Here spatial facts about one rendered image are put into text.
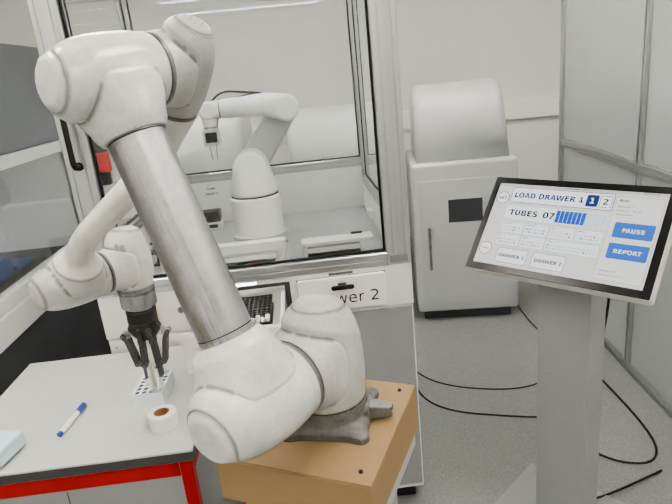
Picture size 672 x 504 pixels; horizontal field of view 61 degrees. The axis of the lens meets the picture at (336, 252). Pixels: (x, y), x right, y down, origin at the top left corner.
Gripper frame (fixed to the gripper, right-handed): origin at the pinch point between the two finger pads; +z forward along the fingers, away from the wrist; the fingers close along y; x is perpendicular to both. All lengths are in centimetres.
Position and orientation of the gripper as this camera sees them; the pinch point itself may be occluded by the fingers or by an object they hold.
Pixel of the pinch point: (155, 376)
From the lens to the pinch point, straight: 162.8
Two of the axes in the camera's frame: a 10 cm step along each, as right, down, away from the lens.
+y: -9.9, 1.0, -0.1
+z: 1.0, 9.5, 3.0
